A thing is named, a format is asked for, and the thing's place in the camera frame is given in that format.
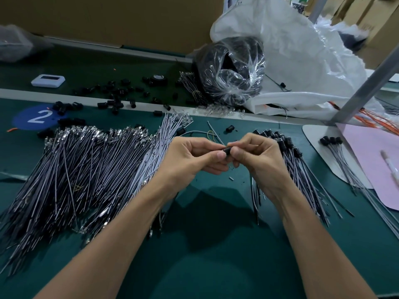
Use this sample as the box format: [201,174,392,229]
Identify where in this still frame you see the person's right hand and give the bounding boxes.
[226,132,294,203]

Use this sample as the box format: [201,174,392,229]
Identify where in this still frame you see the person's left hand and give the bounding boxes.
[156,137,230,197]

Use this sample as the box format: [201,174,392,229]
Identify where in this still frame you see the pile of wires with black caps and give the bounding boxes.
[249,129,355,227]

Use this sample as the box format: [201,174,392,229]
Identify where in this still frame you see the small bundle of capped wires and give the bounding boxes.
[319,135,399,240]

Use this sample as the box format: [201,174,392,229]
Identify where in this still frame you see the black plastic caps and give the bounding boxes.
[37,74,188,137]

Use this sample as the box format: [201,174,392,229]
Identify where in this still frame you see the pile of grey wires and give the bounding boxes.
[0,112,194,274]

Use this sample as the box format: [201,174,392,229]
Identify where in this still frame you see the person's right forearm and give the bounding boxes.
[271,184,378,299]

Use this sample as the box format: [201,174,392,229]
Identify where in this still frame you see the person's left forearm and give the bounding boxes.
[34,180,175,299]

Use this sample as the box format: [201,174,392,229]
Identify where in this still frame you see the clear bag with black contents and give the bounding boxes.
[193,36,266,106]

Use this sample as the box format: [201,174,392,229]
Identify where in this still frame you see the pink paper sheet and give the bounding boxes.
[337,123,399,211]

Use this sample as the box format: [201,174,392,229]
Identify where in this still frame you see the large white plastic sack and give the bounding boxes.
[210,0,399,122]

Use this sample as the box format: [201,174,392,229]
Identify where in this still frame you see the white pen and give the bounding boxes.
[380,150,399,184]

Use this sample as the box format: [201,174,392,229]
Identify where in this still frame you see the brown cardboard panel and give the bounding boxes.
[0,0,225,55]

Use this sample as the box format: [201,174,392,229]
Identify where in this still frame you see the blue round number sticker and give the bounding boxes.
[11,104,60,131]

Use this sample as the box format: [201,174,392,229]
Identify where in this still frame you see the small white timer device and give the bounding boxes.
[31,74,66,88]

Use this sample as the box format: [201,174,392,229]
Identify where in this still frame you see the clear plastic strip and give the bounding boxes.
[0,171,29,181]

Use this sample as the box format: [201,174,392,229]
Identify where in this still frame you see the stack of cardboard boxes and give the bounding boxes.
[337,0,399,69]

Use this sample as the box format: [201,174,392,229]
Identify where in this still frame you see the crumpled clear plastic bag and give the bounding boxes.
[0,25,54,63]

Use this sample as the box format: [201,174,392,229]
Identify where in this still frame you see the bundle of orange wires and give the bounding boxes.
[330,101,399,136]

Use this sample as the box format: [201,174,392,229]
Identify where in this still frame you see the grey metal frame post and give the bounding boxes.
[307,0,330,24]
[327,47,399,125]

